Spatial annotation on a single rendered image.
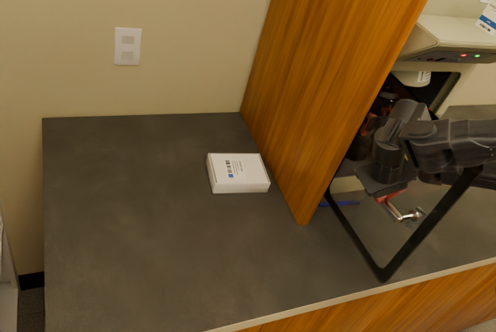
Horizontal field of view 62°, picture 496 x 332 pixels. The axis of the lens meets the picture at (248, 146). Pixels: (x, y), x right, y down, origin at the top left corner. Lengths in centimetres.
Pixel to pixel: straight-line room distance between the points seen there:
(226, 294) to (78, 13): 77
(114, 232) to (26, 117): 50
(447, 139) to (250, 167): 61
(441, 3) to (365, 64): 21
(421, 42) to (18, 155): 117
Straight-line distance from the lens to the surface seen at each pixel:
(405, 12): 80
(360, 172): 84
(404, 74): 110
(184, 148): 123
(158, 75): 129
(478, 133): 71
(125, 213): 105
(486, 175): 105
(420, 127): 72
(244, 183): 112
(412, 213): 92
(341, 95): 93
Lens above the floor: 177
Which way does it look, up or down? 40 degrees down
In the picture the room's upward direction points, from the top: 18 degrees clockwise
